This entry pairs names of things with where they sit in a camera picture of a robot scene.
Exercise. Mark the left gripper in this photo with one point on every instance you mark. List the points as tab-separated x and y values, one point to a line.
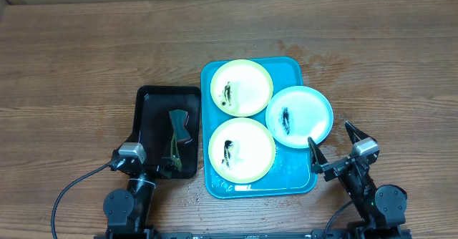
159	172

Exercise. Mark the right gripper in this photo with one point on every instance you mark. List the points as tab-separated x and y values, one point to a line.
318	162

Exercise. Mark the green and red sponge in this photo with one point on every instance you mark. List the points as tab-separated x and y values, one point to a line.
179	118

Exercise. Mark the light blue plate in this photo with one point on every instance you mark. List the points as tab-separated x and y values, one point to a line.
298	113

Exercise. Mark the yellow-green plate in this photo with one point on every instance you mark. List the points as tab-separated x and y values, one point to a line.
242	150
241	88

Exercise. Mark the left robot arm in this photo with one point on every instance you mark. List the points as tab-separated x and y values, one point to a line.
127	210

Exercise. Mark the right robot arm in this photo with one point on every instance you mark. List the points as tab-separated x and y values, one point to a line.
381	208

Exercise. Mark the black plastic tray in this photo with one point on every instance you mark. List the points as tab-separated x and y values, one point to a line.
152	126

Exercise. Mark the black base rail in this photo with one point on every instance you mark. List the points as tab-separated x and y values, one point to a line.
250	235

